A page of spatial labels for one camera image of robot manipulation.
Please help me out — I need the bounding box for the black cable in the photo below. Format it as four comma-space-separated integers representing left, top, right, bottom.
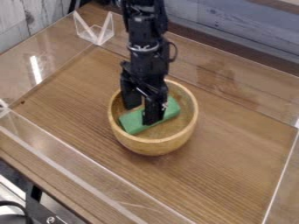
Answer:
0, 200, 34, 224

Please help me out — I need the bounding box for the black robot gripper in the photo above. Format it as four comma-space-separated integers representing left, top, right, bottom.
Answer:
121, 43, 171, 125

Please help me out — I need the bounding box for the black table leg bracket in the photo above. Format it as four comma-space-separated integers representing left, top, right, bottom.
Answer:
26, 185, 69, 224

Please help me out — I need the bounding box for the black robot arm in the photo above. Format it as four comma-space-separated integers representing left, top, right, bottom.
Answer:
121, 0, 178, 125

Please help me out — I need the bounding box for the green rectangular block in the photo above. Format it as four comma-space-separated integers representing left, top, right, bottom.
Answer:
118, 96, 182, 135

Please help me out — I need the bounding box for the clear acrylic corner bracket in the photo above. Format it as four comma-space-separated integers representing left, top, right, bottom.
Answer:
73, 11, 115, 46

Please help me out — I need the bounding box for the brown wooden bowl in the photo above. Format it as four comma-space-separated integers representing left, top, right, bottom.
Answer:
107, 80, 202, 156

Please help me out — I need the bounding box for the clear acrylic enclosure wall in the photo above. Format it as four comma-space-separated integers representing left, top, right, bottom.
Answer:
0, 17, 299, 224

